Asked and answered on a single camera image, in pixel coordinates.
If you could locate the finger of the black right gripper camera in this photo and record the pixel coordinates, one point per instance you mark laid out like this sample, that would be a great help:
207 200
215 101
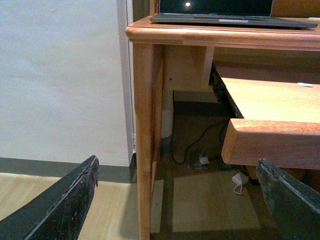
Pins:
294 206

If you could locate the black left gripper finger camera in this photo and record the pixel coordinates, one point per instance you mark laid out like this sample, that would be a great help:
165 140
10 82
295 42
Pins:
59 212

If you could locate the white power adapter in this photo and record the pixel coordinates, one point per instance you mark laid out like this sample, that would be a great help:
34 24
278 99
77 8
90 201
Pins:
240 179

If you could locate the wooden pull-out keyboard tray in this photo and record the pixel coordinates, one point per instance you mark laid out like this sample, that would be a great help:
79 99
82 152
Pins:
281 124

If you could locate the grey power strip with plug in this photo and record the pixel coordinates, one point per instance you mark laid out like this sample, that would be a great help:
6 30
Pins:
198 161

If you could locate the small white object on tray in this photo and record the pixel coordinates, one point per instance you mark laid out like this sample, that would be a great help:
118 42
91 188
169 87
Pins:
307 85

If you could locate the wooden desk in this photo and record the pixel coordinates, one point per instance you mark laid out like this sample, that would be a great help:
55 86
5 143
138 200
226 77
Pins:
179 57

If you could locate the dark laptop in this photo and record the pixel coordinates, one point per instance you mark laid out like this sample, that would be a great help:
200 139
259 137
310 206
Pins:
224 12

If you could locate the black drawer slide rail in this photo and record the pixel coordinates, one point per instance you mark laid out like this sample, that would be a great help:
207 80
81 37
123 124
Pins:
222 94

